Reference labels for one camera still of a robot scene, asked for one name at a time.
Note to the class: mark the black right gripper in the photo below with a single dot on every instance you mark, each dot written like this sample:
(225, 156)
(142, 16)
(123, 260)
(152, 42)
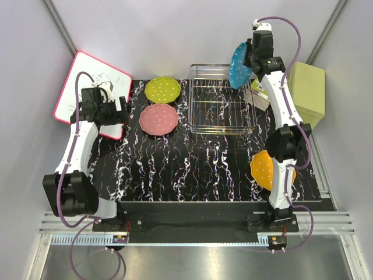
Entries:
(249, 46)

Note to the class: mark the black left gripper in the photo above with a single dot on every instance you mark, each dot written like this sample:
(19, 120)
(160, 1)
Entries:
(121, 108)

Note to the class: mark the blue polka dot plate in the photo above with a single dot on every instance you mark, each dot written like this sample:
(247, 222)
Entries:
(239, 74)

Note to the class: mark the pink polka dot plate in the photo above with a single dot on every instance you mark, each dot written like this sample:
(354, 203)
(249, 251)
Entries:
(158, 119)

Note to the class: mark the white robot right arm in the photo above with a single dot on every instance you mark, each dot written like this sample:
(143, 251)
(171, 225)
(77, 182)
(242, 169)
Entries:
(291, 134)

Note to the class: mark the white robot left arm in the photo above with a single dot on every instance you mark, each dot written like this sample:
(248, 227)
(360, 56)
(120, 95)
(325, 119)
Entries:
(69, 190)

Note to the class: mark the green printed cardboard box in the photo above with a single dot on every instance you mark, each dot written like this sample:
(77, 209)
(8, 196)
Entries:
(256, 95)

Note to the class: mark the pink framed whiteboard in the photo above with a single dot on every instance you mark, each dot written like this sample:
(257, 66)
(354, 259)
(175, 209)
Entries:
(86, 70)

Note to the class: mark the pale green bin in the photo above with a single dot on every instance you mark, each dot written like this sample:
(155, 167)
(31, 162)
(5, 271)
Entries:
(307, 88)

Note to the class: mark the green polka dot plate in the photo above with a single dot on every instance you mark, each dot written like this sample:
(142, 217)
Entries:
(162, 90)

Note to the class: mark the orange polka dot plate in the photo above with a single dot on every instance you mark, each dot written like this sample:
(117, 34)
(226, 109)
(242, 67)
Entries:
(262, 170)

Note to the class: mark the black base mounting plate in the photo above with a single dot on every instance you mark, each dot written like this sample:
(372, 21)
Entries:
(194, 222)

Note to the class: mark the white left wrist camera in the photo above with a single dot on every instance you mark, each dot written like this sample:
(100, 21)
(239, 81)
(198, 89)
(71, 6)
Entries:
(106, 90)

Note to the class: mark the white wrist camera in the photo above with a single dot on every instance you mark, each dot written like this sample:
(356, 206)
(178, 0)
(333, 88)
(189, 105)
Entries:
(106, 90)
(261, 26)

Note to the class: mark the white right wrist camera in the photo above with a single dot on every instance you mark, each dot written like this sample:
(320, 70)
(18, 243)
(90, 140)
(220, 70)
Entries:
(261, 26)

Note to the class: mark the metal wire dish rack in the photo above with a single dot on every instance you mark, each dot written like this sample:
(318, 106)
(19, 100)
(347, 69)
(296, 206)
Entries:
(215, 108)

